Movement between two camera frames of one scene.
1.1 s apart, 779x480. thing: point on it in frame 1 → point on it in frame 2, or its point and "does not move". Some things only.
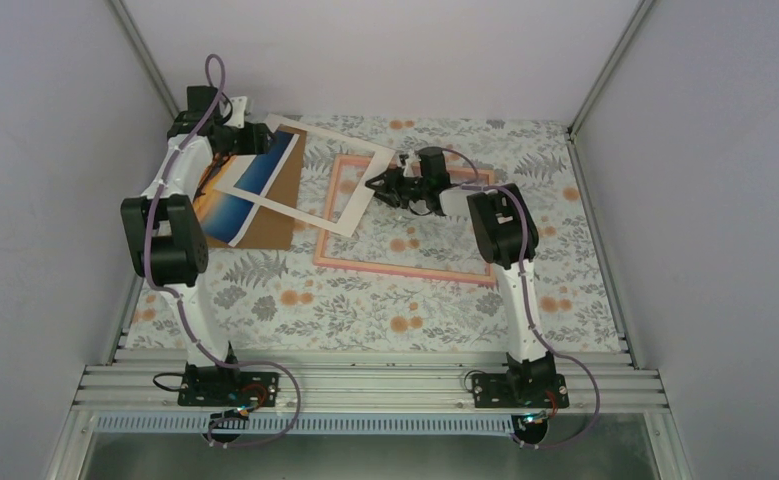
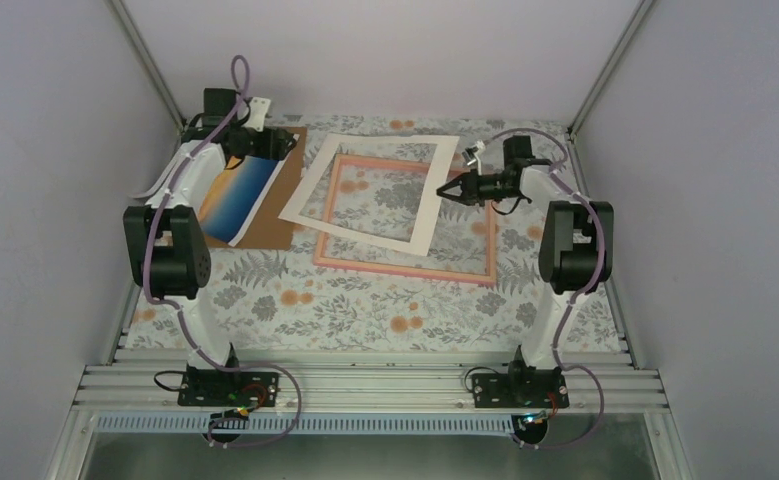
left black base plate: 229,387 does not move
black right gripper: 391,187 → 469,188
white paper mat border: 352,216 → 441,169
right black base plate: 521,391 does not move
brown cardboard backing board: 268,227 does not move
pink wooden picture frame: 388,269 does not move
